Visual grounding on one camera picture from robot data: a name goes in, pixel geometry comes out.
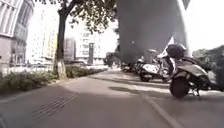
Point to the pale kerb line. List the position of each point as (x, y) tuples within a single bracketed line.
[(160, 111)]

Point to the row of parked scooters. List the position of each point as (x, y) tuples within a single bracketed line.
[(150, 70)]

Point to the grey paved path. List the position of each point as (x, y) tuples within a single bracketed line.
[(100, 106)]

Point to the dark scooter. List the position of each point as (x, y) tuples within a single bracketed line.
[(190, 71)]

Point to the pale building with dark sign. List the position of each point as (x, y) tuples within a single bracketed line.
[(85, 43)]

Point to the green bushes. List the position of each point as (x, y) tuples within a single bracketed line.
[(216, 60)]

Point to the pale tall building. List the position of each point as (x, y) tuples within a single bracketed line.
[(43, 33)]

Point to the glass-fronted building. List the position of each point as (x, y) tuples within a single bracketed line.
[(13, 20)]

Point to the tree with whitened trunk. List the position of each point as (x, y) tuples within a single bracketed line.
[(60, 50)]

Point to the large dark concrete structure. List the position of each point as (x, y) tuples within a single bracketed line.
[(146, 23)]

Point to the low green hedge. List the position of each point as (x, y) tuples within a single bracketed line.
[(26, 80)]

